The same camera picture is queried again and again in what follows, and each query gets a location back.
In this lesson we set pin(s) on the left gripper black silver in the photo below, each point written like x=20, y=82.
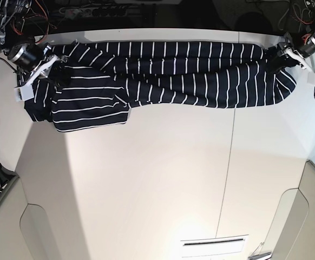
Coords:
x=293, y=51

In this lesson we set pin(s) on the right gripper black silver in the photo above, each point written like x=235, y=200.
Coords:
x=33, y=62

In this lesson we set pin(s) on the navy white striped T-shirt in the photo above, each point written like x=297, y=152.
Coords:
x=108, y=79

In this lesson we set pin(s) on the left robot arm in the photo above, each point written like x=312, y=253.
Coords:
x=305, y=25

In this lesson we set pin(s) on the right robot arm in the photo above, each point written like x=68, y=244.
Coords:
x=13, y=16

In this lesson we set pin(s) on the white power strip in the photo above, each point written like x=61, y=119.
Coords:
x=92, y=11

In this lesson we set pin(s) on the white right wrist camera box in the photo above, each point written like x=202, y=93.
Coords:
x=24, y=93

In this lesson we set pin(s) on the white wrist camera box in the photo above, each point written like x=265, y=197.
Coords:
x=24, y=93
x=311, y=79

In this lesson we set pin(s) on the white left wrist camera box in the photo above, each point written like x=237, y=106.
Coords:
x=311, y=79

